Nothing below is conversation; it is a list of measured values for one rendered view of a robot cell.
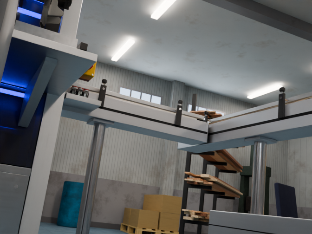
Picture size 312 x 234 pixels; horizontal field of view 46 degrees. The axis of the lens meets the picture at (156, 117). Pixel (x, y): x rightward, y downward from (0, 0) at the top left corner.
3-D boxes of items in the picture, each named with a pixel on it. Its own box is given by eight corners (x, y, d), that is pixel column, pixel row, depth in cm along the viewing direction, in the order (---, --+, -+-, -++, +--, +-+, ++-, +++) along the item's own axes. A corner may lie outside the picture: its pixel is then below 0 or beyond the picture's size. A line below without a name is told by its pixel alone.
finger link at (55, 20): (58, 34, 112) (64, 6, 114) (38, 28, 110) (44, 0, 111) (56, 36, 115) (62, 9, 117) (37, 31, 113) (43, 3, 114)
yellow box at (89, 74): (69, 77, 137) (73, 59, 138) (88, 82, 140) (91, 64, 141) (75, 71, 130) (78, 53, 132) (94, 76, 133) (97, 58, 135)
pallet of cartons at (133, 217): (155, 233, 861) (159, 197, 882) (183, 241, 736) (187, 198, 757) (115, 230, 824) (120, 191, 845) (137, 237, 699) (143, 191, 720)
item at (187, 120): (57, 107, 135) (64, 67, 139) (48, 114, 149) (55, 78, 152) (209, 142, 164) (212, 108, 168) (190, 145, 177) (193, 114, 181)
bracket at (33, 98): (17, 125, 119) (25, 87, 122) (27, 127, 120) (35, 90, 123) (35, 105, 89) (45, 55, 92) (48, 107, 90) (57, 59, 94)
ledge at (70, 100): (56, 105, 140) (57, 100, 140) (89, 113, 145) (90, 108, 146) (65, 97, 128) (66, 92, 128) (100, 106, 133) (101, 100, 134)
